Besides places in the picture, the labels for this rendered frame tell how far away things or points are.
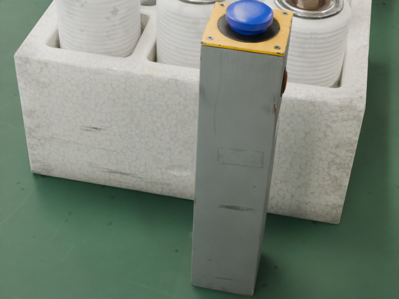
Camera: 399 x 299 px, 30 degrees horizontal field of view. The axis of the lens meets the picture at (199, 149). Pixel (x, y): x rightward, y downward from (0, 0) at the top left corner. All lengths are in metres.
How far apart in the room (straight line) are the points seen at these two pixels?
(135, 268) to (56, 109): 0.21
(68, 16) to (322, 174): 0.33
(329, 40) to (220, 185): 0.20
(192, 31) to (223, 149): 0.17
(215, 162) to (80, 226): 0.25
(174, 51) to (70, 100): 0.14
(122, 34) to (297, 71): 0.20
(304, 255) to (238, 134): 0.25
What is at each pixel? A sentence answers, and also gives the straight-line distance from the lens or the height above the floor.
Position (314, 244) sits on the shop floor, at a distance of 0.89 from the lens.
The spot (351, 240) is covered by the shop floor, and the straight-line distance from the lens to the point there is 0.90.
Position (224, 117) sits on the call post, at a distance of 0.66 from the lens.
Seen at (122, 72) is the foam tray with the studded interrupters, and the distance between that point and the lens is 0.82.
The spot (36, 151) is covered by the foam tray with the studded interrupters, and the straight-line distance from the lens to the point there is 0.94.
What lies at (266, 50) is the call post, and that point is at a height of 0.31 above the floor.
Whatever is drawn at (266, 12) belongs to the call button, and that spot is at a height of 0.33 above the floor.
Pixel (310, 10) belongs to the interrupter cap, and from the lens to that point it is 0.80.
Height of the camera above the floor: 0.64
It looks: 40 degrees down
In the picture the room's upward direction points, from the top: 3 degrees clockwise
